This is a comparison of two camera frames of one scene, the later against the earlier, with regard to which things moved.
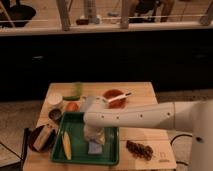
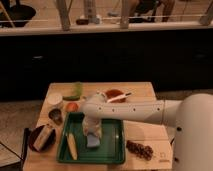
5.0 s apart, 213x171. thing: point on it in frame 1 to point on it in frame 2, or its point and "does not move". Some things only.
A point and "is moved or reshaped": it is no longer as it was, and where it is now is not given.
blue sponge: x=94 y=148 is moved or reshaped
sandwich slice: x=42 y=136 does not move
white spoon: x=120 y=97 does not move
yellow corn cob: x=67 y=145 to x=72 y=145
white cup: x=54 y=101 does not move
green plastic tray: x=73 y=124 is moved or reshaped
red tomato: x=72 y=106 does not move
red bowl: x=113 y=93 does not move
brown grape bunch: x=139 y=150 does not move
